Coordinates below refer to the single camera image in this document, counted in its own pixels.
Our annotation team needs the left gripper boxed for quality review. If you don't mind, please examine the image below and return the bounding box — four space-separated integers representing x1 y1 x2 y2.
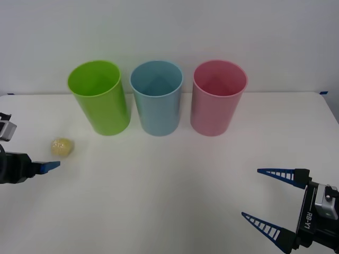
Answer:
0 144 61 185

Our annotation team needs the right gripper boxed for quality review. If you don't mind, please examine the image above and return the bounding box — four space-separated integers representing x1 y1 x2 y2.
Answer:
241 167 339 254

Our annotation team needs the pale yellow ball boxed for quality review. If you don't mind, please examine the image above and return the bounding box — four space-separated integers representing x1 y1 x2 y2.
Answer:
50 137 75 159

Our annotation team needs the green plastic bin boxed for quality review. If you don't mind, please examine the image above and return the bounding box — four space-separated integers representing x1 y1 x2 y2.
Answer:
67 60 131 137

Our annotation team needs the pink plastic bin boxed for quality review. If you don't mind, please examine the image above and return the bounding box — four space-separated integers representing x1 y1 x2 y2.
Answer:
190 59 249 137

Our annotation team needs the pale blue plastic bin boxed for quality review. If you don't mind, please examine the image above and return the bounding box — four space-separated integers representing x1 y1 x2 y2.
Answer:
129 60 184 137

